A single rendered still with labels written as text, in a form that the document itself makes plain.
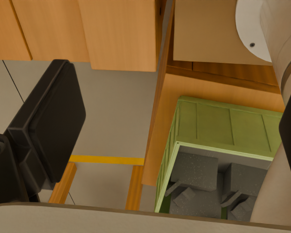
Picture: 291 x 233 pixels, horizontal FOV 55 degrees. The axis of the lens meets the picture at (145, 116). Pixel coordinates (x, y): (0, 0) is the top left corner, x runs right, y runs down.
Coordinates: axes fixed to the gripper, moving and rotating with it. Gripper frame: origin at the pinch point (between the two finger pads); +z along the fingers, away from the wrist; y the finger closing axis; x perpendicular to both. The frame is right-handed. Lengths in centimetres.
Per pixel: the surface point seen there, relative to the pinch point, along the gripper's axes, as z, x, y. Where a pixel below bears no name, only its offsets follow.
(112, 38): 40.0, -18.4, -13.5
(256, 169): 45, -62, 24
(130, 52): 40.0, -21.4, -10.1
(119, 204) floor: 130, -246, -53
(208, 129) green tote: 40, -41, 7
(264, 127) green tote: 44, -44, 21
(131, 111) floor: 130, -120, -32
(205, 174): 40, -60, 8
